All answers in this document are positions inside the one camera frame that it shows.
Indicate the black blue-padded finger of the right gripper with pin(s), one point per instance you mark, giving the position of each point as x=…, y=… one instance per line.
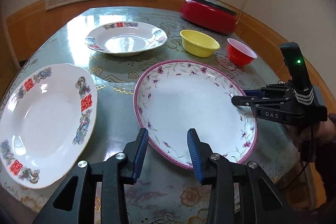
x=249, y=101
x=254, y=93

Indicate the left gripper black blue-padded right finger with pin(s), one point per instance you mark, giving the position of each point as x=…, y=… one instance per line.
x=260, y=200

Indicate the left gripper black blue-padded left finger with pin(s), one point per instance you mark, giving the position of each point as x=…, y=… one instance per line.
x=74, y=200

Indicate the pink-rimmed floral plate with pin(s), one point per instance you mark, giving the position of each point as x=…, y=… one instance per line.
x=174, y=96

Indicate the person's right hand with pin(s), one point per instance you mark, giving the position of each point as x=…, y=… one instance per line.
x=322, y=131

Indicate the red plastic bowl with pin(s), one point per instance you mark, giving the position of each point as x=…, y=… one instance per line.
x=239, y=53

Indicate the floral lace tablecloth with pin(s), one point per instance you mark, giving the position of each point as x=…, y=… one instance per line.
x=165, y=192

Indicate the yellow plastic bowl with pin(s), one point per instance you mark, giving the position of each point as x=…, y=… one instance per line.
x=198, y=43

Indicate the red electric cooking pot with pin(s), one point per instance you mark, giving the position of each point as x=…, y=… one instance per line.
x=208, y=17

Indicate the white plate red characters near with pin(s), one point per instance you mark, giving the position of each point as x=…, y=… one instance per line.
x=46, y=123

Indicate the white plate red characters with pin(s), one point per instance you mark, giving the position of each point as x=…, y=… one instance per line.
x=125, y=38
x=46, y=123

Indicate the glass pot lid red knob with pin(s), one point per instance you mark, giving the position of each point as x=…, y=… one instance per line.
x=217, y=5

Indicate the white plate red characters far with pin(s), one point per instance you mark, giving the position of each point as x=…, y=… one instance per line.
x=125, y=38

